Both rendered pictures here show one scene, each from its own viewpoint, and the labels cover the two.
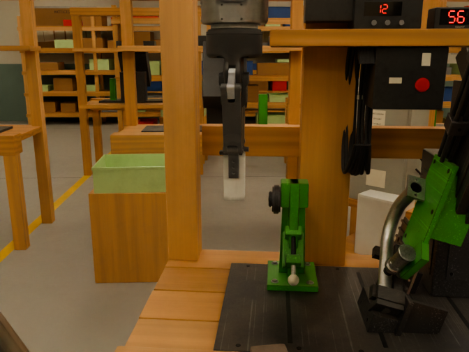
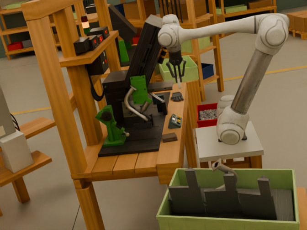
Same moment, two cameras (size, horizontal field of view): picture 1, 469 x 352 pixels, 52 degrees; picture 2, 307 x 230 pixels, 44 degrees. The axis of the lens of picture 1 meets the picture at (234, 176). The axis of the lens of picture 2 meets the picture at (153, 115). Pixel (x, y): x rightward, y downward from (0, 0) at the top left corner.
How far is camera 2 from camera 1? 238 cm
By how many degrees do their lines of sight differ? 79
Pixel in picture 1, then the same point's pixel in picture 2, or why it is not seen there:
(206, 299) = (123, 158)
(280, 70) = not seen: outside the picture
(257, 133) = not seen: hidden behind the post
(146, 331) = (143, 164)
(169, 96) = (65, 100)
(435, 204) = (145, 86)
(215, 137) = not seen: hidden behind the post
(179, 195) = (77, 141)
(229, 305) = (133, 149)
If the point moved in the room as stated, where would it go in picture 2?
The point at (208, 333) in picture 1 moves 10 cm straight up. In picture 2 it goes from (145, 154) to (143, 140)
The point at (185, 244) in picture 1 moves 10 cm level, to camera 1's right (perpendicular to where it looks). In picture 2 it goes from (84, 161) to (87, 154)
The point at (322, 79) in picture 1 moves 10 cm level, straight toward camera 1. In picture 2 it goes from (83, 71) to (96, 70)
